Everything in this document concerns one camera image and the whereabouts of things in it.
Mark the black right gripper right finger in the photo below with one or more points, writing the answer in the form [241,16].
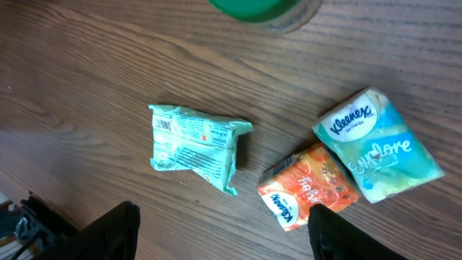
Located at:
[334,238]

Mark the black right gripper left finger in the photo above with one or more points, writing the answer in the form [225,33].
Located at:
[113,236]

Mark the orange tissue pack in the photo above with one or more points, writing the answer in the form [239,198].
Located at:
[303,180]

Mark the teal tissue pack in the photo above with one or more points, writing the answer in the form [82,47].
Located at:
[376,145]

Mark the teal wet wipes pack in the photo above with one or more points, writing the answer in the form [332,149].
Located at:
[186,139]

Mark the green lid white jar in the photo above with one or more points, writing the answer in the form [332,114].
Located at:
[276,16]

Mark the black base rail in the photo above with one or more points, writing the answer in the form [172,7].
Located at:
[31,227]

